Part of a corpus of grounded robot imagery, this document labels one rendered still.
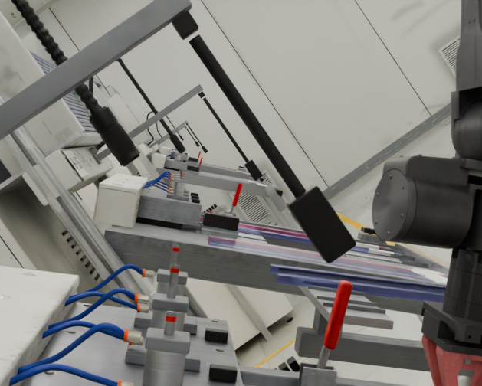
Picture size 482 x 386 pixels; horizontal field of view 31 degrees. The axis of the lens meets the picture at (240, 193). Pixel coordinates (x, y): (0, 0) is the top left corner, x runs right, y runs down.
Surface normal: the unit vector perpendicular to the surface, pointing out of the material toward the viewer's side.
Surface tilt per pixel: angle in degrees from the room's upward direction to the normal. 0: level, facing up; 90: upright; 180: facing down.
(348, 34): 90
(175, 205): 90
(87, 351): 43
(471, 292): 65
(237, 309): 90
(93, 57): 90
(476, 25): 58
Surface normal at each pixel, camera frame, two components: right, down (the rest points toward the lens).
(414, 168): 0.34, 0.00
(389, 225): -0.93, -0.13
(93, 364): 0.14, -0.99
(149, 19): 0.07, 0.06
